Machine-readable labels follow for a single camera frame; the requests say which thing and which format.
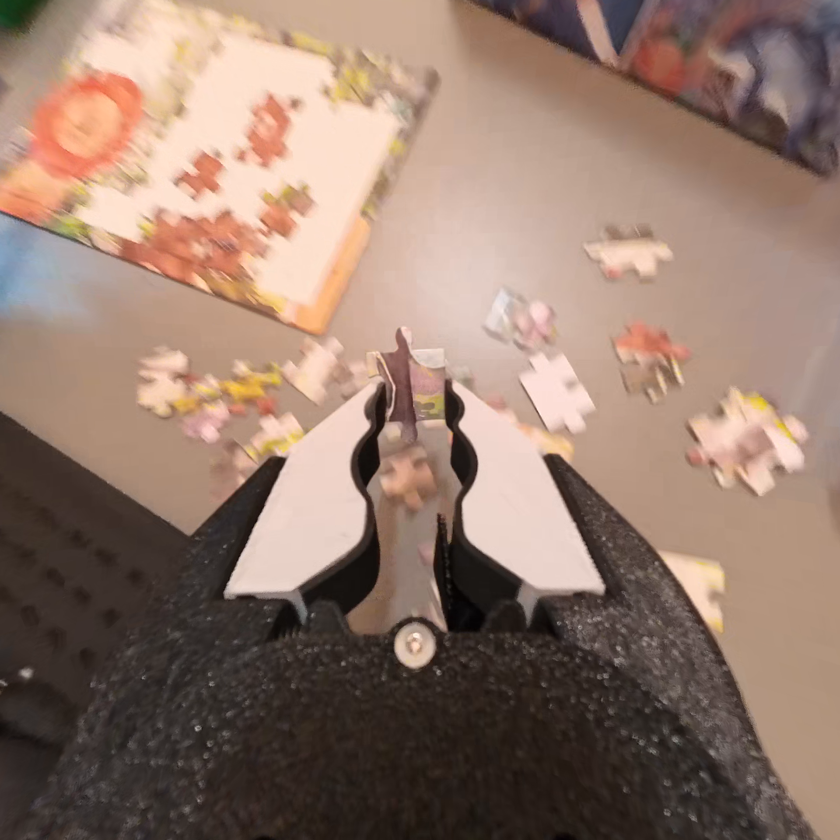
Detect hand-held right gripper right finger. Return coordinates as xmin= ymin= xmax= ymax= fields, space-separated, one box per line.
xmin=435 ymin=377 xmax=606 ymax=632

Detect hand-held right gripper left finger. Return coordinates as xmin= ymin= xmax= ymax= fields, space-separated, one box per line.
xmin=223 ymin=381 xmax=388 ymax=622

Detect jigsaw pieces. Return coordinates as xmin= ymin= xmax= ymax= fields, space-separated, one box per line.
xmin=134 ymin=223 xmax=811 ymax=634

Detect purple green puzzle piece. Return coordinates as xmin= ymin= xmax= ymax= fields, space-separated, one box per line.
xmin=366 ymin=327 xmax=450 ymax=442

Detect jigsaw puzzle frame board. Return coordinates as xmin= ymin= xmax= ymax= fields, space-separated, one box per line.
xmin=0 ymin=0 xmax=441 ymax=336

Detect assembled orange lion pieces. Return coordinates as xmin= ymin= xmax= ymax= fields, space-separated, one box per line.
xmin=29 ymin=72 xmax=145 ymax=181

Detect brown green puzzle piece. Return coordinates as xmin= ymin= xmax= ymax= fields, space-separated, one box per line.
xmin=259 ymin=187 xmax=312 ymax=237

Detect plain brown puzzle piece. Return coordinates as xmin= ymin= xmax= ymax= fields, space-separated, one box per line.
xmin=177 ymin=151 xmax=227 ymax=198

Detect illustrated puzzle box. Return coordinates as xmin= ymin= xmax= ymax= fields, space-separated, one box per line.
xmin=469 ymin=0 xmax=840 ymax=177

